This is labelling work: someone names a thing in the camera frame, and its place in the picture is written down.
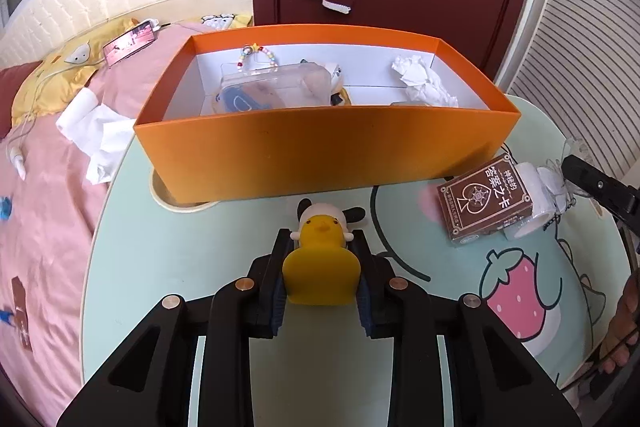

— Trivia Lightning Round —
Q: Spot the white tape roll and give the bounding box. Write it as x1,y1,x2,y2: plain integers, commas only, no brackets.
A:
502,161,568,240

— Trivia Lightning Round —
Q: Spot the colourful bead chain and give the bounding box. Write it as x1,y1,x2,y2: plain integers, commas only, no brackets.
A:
236,43,278,72

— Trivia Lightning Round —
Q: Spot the white haired doll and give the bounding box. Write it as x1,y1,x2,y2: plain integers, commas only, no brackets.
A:
325,63,352,106

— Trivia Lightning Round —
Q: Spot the red pillow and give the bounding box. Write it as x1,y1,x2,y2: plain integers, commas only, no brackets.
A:
0,61,43,140

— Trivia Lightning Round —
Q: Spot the brown bookmark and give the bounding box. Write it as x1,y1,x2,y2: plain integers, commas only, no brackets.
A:
10,276,33,353

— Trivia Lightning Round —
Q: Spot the cartoon print pillow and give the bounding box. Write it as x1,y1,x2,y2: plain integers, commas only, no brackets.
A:
200,11,253,30

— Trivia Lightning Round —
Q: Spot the white slatted shutter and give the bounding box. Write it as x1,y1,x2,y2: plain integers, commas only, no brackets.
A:
492,0,640,185

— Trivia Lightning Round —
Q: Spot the brown bear plush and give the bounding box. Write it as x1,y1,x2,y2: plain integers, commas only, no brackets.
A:
215,79,331,112

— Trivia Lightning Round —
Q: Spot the white toilet paper roll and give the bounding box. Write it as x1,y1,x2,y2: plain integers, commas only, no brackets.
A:
55,88,138,185

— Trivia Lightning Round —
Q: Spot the clear plastic container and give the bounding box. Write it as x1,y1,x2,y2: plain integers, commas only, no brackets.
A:
212,61,333,114

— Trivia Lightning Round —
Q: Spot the cartoon printed green desktop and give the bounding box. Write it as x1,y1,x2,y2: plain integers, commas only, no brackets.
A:
80,94,633,427

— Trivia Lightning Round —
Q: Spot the white charger with cable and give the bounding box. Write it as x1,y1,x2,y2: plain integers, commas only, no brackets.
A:
7,57,66,180

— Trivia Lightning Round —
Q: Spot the orange cardboard box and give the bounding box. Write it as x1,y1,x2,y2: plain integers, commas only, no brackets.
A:
132,24,522,206

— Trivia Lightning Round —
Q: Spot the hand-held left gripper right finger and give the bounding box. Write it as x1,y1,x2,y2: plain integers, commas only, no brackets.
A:
350,229,583,427

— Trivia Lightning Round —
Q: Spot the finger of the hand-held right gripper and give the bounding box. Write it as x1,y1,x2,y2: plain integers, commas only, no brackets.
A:
560,155,640,238

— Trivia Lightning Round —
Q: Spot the smartphone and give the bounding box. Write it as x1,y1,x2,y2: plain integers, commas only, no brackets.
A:
102,19,160,68

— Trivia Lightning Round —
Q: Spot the pink blanket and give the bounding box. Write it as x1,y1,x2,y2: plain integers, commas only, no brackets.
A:
0,22,201,408

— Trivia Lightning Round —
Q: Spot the white tissue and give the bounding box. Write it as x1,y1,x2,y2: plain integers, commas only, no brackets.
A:
390,54,460,108

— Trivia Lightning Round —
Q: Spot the person's right hand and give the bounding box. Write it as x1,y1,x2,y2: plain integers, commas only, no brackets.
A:
597,277,640,375

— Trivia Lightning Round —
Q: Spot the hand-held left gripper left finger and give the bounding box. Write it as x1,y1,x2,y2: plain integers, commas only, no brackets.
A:
55,227,293,427

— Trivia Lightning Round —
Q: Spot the brown card box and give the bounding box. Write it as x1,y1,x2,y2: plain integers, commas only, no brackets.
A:
436,153,538,249

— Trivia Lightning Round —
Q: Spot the yellow pillow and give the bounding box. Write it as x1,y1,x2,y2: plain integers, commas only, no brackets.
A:
12,17,138,125

